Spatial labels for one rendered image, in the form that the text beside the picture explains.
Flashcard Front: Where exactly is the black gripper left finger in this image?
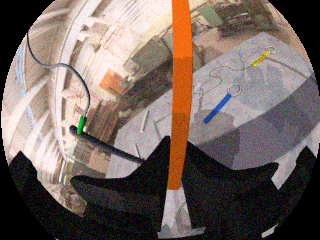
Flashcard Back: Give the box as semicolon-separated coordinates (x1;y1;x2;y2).
69;135;171;232

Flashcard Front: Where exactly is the white rectangular bar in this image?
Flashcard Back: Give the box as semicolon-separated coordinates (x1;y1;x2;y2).
140;111;149;132

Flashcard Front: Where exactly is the long orange handle with grey tip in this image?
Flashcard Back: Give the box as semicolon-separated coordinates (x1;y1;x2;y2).
167;0;193;191

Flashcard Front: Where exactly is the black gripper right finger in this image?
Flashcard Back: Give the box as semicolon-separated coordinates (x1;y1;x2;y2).
181;141;279;229

